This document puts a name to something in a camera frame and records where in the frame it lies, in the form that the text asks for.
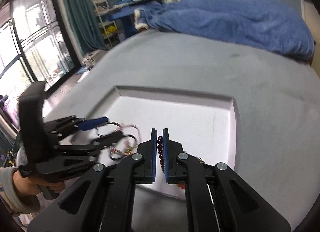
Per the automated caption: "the black hair tie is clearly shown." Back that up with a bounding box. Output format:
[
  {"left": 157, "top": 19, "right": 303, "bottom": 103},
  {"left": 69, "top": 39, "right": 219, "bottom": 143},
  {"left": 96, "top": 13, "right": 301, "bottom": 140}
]
[{"left": 109, "top": 134, "right": 137, "bottom": 160}]

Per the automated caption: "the teal curtain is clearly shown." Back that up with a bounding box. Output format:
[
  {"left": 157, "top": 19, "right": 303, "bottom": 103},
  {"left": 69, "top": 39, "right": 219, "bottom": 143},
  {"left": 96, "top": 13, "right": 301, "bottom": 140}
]
[{"left": 63, "top": 0, "right": 106, "bottom": 54}]

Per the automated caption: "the striped sleeve forearm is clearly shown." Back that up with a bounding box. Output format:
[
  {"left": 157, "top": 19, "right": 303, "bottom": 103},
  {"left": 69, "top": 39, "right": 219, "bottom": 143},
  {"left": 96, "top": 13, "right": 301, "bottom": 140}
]
[{"left": 1, "top": 167, "right": 41, "bottom": 216}]

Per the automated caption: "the grey cardboard tray box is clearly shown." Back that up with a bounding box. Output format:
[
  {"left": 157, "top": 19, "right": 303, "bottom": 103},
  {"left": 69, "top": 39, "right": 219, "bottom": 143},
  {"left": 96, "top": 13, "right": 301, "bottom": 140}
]
[{"left": 87, "top": 85, "right": 238, "bottom": 201}]

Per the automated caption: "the grey bed cover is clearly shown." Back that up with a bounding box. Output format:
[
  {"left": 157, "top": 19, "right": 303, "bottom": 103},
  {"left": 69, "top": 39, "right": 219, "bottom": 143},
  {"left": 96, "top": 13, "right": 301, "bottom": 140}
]
[{"left": 47, "top": 30, "right": 319, "bottom": 231}]

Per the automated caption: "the white shelf rack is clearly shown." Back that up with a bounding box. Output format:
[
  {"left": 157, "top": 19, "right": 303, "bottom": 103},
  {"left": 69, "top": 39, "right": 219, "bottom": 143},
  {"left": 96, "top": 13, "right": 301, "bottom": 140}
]
[{"left": 92, "top": 0, "right": 118, "bottom": 50}]

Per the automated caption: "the glass balcony door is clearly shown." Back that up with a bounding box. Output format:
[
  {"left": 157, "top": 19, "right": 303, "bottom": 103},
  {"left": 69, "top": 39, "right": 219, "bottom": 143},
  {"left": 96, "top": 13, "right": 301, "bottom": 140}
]
[{"left": 1, "top": 0, "right": 80, "bottom": 132}]

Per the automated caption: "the blue desk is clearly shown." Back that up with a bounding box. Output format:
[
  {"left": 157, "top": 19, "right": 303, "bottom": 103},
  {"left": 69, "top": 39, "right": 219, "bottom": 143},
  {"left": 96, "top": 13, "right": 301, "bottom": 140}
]
[{"left": 108, "top": 0, "right": 168, "bottom": 40}]

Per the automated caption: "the small dark bead bracelet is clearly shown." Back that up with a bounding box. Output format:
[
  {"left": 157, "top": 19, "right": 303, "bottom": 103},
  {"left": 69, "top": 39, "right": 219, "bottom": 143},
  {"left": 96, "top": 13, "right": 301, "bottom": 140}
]
[{"left": 156, "top": 135, "right": 166, "bottom": 173}]

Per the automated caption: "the pink braided cord bracelet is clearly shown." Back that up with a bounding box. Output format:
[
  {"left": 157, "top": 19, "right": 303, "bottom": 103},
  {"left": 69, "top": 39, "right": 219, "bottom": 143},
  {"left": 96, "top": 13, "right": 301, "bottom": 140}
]
[{"left": 105, "top": 123, "right": 142, "bottom": 157}]

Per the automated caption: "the left hand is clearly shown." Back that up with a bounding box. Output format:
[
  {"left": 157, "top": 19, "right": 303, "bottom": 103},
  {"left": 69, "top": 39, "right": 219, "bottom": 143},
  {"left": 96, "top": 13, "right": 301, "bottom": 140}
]
[{"left": 12, "top": 171, "right": 65, "bottom": 197}]

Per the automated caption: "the grey bag on floor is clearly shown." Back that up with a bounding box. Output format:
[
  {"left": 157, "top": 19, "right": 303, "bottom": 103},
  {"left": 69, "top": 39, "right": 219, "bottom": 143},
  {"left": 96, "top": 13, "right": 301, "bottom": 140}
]
[{"left": 82, "top": 49, "right": 107, "bottom": 68}]

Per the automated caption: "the blue fleece blanket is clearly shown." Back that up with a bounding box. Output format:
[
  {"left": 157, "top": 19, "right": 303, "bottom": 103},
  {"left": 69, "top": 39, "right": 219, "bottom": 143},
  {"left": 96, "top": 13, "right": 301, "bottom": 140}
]
[{"left": 134, "top": 0, "right": 315, "bottom": 61}]

